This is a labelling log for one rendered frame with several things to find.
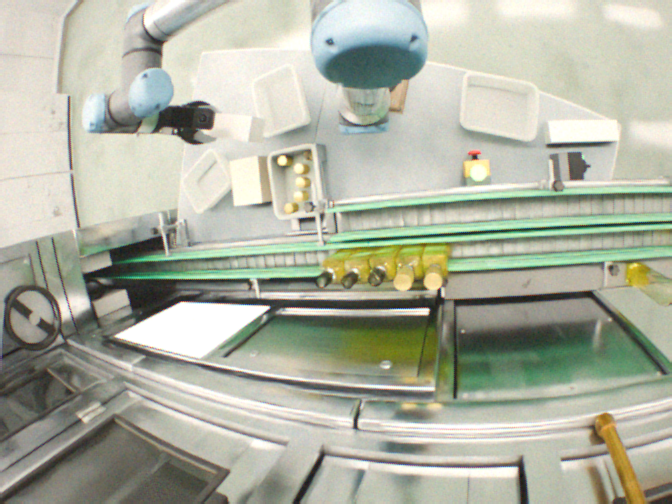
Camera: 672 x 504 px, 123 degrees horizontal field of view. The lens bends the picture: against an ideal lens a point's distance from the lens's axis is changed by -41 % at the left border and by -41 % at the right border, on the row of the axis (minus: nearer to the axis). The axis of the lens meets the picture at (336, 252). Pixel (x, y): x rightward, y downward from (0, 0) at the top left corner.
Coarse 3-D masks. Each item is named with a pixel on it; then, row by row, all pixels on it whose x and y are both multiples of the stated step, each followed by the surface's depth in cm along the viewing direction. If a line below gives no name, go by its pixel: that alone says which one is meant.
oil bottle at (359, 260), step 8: (360, 248) 81; (368, 248) 80; (376, 248) 78; (352, 256) 73; (360, 256) 72; (368, 256) 71; (344, 264) 69; (352, 264) 68; (360, 264) 67; (368, 264) 69; (344, 272) 69; (360, 272) 67; (368, 272) 68; (360, 280) 68
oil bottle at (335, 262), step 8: (344, 248) 83; (352, 248) 82; (336, 256) 74; (344, 256) 73; (320, 264) 71; (328, 264) 70; (336, 264) 69; (320, 272) 71; (336, 272) 69; (336, 280) 70
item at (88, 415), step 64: (128, 320) 100; (448, 320) 70; (512, 320) 66; (576, 320) 57; (0, 384) 47; (64, 384) 55; (128, 384) 55; (192, 384) 52; (256, 384) 51; (448, 384) 47; (512, 384) 44; (576, 384) 38; (640, 384) 28; (0, 448) 26; (64, 448) 33; (128, 448) 38; (192, 448) 39; (256, 448) 40; (320, 448) 37; (384, 448) 36; (448, 448) 33; (512, 448) 30; (576, 448) 26; (640, 448) 21
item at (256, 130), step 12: (216, 120) 69; (228, 120) 67; (240, 120) 66; (252, 120) 66; (264, 120) 70; (204, 132) 71; (216, 132) 69; (228, 132) 68; (240, 132) 67; (252, 132) 67
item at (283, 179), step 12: (276, 156) 97; (300, 156) 99; (276, 168) 99; (288, 168) 102; (312, 168) 99; (276, 180) 99; (288, 180) 103; (312, 180) 100; (276, 192) 99; (288, 192) 104; (276, 204) 99; (300, 204) 103; (288, 216) 98; (300, 216) 97; (312, 216) 95
